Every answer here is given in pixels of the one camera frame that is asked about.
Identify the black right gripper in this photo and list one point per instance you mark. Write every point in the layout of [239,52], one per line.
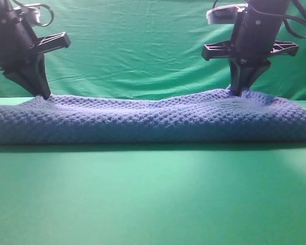
[22,51]

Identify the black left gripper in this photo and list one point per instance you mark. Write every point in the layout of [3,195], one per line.
[252,42]

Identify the blue waffle-weave towel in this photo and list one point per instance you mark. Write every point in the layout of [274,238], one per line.
[210,116]

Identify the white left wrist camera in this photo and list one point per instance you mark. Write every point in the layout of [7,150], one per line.
[226,14]

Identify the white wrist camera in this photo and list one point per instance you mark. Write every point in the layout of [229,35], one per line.
[30,14]
[226,14]

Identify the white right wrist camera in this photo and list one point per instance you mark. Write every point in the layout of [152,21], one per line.
[30,14]

